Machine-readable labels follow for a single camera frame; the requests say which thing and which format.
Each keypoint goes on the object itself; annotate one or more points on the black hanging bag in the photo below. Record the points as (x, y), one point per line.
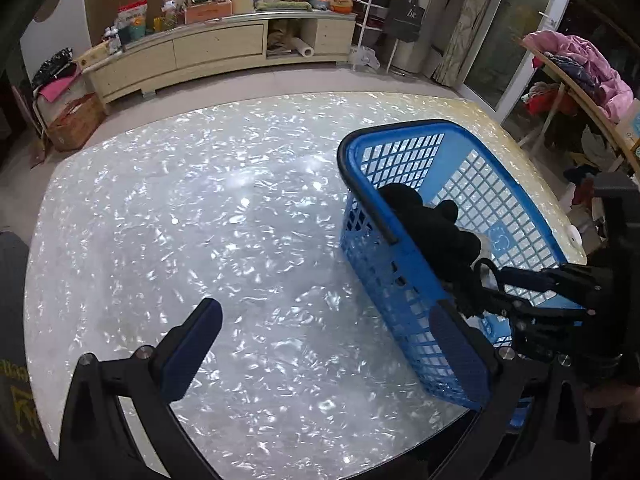
(405, 17)

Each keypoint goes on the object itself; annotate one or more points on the blue plastic basket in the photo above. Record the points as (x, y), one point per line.
(390, 280)

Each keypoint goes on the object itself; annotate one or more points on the cream long low cabinet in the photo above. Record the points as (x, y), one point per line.
(215, 52)

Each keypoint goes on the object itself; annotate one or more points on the pink folder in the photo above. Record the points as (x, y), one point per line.
(60, 87)

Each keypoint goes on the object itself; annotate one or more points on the black plush toy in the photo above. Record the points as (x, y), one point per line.
(430, 235)

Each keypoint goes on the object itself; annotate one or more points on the white paper roll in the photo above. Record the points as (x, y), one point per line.
(303, 47)

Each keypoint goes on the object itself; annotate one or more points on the red clothes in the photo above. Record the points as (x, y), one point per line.
(542, 102)

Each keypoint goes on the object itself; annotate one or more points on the pile of pink clothes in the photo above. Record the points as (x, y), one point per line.
(590, 60)

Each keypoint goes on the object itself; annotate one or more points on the cardboard box with red print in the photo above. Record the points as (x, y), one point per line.
(75, 125)

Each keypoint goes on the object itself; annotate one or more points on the red and white snack bag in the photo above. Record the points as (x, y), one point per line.
(132, 20)

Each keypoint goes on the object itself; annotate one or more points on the green flat cushion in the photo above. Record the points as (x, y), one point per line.
(282, 5)

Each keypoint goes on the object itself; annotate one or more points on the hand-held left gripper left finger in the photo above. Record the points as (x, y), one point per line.
(192, 350)

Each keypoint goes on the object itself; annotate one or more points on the orange flat box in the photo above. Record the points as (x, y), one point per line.
(207, 12)

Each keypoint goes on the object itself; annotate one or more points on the patterned curtain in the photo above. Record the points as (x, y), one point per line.
(465, 20)

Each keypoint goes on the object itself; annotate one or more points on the person's right hand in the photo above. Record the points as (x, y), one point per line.
(612, 400)

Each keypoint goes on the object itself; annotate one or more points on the small white round disc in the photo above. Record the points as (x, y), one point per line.
(575, 235)

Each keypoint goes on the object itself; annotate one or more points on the person's grey printed top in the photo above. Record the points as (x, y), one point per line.
(20, 410)

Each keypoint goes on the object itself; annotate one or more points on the round brown wall disc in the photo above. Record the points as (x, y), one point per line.
(47, 4)

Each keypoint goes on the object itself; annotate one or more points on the wooden side table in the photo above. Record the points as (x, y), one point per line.
(575, 90)

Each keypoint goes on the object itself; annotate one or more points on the cream plastic jug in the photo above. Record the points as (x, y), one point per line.
(242, 1)

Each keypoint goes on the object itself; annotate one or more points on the black patterned bag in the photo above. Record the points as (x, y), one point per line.
(52, 67)

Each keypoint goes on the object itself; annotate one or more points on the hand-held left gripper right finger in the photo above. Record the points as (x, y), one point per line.
(457, 352)

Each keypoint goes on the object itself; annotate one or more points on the white plastic bag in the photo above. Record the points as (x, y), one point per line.
(365, 57)

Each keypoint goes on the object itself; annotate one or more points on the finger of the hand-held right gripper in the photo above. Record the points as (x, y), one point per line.
(530, 280)
(520, 307)

